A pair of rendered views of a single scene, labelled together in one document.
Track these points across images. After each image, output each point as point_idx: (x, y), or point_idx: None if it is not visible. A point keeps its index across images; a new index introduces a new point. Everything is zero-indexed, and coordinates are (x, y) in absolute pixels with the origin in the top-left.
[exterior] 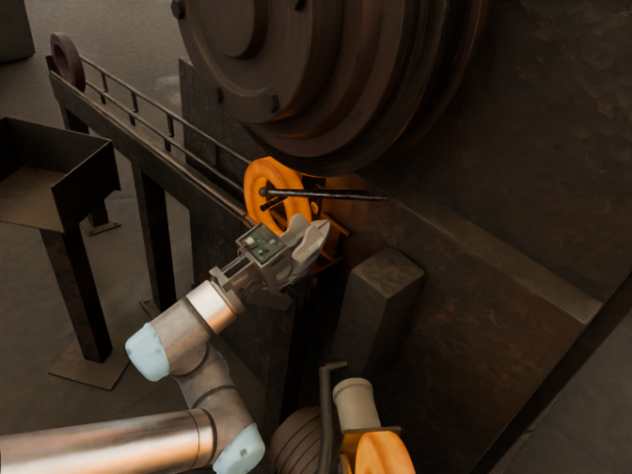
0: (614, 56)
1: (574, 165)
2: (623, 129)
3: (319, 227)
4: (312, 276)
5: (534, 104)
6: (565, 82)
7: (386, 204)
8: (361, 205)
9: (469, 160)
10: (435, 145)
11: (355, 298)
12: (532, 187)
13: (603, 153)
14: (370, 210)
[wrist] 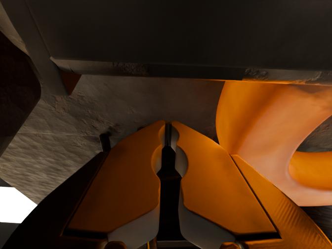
0: (56, 183)
1: (22, 155)
2: (24, 170)
3: (169, 144)
4: (51, 83)
5: (68, 169)
6: (64, 176)
7: (102, 128)
8: (141, 111)
9: (77, 141)
10: (110, 141)
11: None
12: (24, 141)
13: (19, 162)
14: (122, 111)
